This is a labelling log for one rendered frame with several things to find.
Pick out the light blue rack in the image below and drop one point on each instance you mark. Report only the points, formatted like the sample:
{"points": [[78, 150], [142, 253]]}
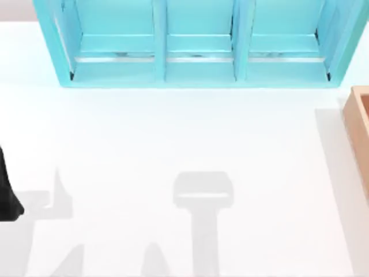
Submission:
{"points": [[199, 43]]}

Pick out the salmon-coloured shallow box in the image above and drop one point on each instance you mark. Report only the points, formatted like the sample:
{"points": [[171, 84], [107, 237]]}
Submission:
{"points": [[358, 121]]}

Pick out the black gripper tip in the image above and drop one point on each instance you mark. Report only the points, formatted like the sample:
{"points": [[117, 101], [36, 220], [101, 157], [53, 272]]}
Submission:
{"points": [[7, 199]]}

